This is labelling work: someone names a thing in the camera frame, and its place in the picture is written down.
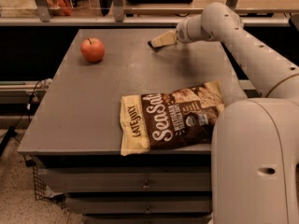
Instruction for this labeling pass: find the wire mesh basket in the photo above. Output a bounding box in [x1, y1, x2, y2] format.
[33, 165, 49, 201]

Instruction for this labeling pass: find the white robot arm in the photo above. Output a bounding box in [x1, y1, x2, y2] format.
[149, 3, 299, 224]

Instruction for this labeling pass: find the grey drawer cabinet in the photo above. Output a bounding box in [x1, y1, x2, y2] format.
[17, 28, 250, 224]

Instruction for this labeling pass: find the middle drawer with handle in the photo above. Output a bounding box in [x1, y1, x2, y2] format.
[66, 196, 211, 215]

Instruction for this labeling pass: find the bottom drawer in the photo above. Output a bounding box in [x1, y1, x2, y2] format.
[83, 214, 211, 224]

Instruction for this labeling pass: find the brown sea salt chip bag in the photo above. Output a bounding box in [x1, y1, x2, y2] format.
[120, 81, 224, 156]

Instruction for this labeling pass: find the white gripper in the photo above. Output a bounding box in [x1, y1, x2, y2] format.
[151, 15, 214, 47]

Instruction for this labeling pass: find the orange snack bag on shelf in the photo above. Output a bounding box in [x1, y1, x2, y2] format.
[46, 0, 72, 16]

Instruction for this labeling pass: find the metal shelf frame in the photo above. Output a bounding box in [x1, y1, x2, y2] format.
[0, 0, 299, 26]

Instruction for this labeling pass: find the red apple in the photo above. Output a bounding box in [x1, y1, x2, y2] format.
[80, 37, 105, 63]

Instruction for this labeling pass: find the black cable on floor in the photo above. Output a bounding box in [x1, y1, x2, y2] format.
[0, 79, 45, 158]

